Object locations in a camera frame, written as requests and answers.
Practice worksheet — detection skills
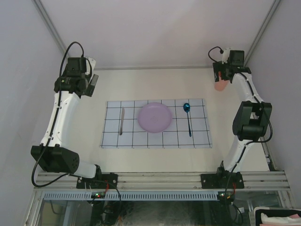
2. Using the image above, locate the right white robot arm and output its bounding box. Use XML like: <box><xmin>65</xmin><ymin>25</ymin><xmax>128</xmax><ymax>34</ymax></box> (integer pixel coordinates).
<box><xmin>213</xmin><ymin>47</ymin><xmax>273</xmax><ymax>188</ymax></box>

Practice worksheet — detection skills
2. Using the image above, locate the pink plastic cup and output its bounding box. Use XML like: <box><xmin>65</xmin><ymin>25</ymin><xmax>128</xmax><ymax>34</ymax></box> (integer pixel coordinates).
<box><xmin>214</xmin><ymin>72</ymin><xmax>229</xmax><ymax>91</ymax></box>

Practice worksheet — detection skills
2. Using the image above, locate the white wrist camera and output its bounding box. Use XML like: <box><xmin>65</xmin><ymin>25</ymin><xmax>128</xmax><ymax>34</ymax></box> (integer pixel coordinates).
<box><xmin>86</xmin><ymin>57</ymin><xmax>96</xmax><ymax>75</ymax></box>
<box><xmin>222</xmin><ymin>48</ymin><xmax>231</xmax><ymax>64</ymax></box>

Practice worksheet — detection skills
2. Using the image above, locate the blue metallic spoon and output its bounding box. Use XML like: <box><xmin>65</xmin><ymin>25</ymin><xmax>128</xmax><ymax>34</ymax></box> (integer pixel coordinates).
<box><xmin>183</xmin><ymin>103</ymin><xmax>192</xmax><ymax>137</ymax></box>

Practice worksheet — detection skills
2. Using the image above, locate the blue slotted cable duct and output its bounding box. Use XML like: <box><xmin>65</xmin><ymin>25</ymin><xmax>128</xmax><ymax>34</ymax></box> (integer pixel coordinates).
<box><xmin>43</xmin><ymin>191</ymin><xmax>218</xmax><ymax>201</ymax></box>

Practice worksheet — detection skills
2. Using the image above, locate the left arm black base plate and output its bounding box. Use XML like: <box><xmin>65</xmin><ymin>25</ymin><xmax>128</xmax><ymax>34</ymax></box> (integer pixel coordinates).
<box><xmin>76</xmin><ymin>173</ymin><xmax>119</xmax><ymax>189</ymax></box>

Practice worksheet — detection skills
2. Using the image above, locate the purple plastic plate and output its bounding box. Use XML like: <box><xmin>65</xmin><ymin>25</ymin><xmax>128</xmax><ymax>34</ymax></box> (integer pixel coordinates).
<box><xmin>137</xmin><ymin>103</ymin><xmax>173</xmax><ymax>133</ymax></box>

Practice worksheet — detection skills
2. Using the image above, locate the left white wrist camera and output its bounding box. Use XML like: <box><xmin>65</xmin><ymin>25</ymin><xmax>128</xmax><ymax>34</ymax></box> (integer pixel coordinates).
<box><xmin>86</xmin><ymin>57</ymin><xmax>96</xmax><ymax>75</ymax></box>

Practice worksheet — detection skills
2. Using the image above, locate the grey bin with cloths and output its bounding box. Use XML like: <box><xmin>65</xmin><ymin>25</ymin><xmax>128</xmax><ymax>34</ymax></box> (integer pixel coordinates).
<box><xmin>248</xmin><ymin>207</ymin><xmax>301</xmax><ymax>226</ymax></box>

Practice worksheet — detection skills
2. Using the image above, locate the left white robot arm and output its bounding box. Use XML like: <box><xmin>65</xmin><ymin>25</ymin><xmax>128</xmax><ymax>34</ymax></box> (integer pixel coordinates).
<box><xmin>31</xmin><ymin>57</ymin><xmax>103</xmax><ymax>188</ymax></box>

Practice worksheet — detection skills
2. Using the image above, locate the aluminium front frame rail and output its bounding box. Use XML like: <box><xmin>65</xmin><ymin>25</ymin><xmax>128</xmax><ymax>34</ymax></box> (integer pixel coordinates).
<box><xmin>34</xmin><ymin>171</ymin><xmax>290</xmax><ymax>191</ymax></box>

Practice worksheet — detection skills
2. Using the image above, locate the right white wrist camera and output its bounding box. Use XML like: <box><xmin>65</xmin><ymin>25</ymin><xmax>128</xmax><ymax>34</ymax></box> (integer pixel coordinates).
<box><xmin>222</xmin><ymin>48</ymin><xmax>231</xmax><ymax>64</ymax></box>

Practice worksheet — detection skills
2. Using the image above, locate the silver table knife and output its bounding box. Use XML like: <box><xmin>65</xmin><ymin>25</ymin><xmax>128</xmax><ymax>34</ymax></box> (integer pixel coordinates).
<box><xmin>119</xmin><ymin>107</ymin><xmax>125</xmax><ymax>136</ymax></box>

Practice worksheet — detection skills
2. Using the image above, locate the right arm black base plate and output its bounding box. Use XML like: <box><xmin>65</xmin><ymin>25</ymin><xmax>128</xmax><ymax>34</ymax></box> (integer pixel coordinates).
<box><xmin>200</xmin><ymin>173</ymin><xmax>245</xmax><ymax>189</ymax></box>

